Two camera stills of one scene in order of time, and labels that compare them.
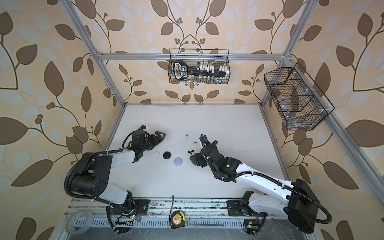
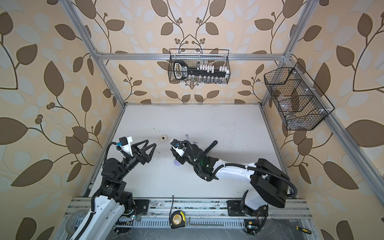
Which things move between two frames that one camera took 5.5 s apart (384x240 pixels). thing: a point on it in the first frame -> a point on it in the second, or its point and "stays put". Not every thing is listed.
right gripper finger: x=204 y=140 -> x=181 y=159
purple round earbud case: x=178 y=161 stays put
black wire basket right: x=299 y=102 stays put
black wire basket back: x=201 y=66 stays put
